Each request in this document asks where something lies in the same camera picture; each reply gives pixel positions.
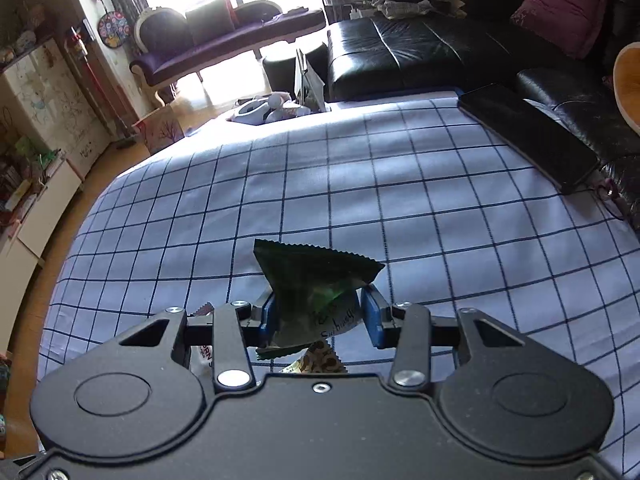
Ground folded newspaper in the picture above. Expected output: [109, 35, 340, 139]
[376, 0, 436, 22]

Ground dark green snack packet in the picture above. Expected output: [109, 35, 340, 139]
[253, 239, 386, 361]

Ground red stick vacuum cleaner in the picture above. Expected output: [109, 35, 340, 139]
[70, 25, 136, 150]

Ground black cable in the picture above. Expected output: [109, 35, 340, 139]
[575, 177, 632, 221]

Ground white pink snack packet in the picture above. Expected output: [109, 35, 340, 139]
[189, 305, 217, 377]

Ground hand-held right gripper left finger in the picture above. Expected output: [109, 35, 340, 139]
[119, 292, 278, 392]

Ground gold patterned snack packet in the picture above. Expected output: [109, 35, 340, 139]
[280, 340, 347, 376]

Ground books and toys clutter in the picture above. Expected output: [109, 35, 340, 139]
[0, 130, 66, 231]

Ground black folding rack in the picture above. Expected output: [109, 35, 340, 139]
[295, 49, 329, 113]

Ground small toy figures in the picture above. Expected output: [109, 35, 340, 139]
[0, 5, 51, 61]

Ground magenta cushion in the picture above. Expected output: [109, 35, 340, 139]
[510, 0, 615, 61]

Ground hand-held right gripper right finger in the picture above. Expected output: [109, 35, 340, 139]
[361, 284, 526, 389]

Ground white cartoon print cabinet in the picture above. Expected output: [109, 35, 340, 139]
[0, 37, 113, 176]

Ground blue checked tablecloth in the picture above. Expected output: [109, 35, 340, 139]
[37, 92, 640, 480]

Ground round colourful dartboard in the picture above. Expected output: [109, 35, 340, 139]
[97, 10, 132, 51]

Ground white low cabinet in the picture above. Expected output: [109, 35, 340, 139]
[0, 160, 86, 321]

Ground paper gift bag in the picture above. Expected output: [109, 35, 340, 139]
[132, 100, 187, 156]

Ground grey cushion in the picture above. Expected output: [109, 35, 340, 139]
[185, 0, 233, 46]

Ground purple chaise sofa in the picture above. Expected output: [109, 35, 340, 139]
[129, 0, 327, 106]

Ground yellow round plush cushion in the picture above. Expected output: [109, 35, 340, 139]
[614, 42, 640, 136]

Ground black leather sofa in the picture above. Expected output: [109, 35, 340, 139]
[325, 0, 640, 226]

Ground black round stool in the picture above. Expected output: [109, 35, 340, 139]
[262, 52, 301, 93]

